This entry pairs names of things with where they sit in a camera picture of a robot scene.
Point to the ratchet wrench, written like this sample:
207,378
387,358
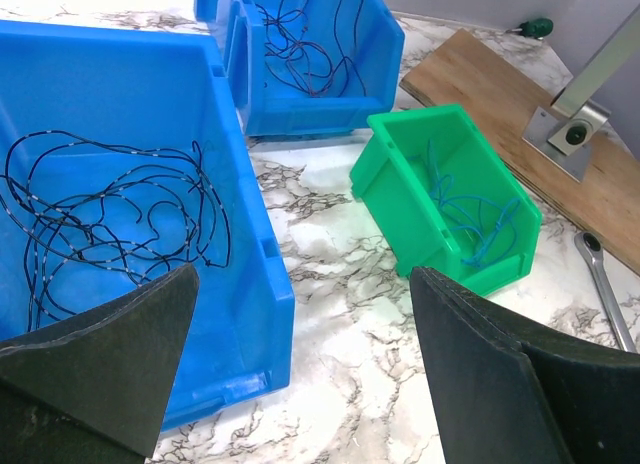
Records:
592,252

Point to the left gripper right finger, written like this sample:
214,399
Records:
507,389

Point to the wooden board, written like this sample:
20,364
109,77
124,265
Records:
501,101

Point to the green bin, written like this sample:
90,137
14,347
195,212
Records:
443,198

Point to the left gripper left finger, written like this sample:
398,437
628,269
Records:
94,388

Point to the near blue bin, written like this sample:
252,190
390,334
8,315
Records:
121,159

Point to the metal stand bracket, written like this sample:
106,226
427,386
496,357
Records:
562,133

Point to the green handled screwdriver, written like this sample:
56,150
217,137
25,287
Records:
538,28

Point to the far blue bin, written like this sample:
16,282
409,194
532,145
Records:
304,67

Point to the blue bin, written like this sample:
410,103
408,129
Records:
304,67
121,159

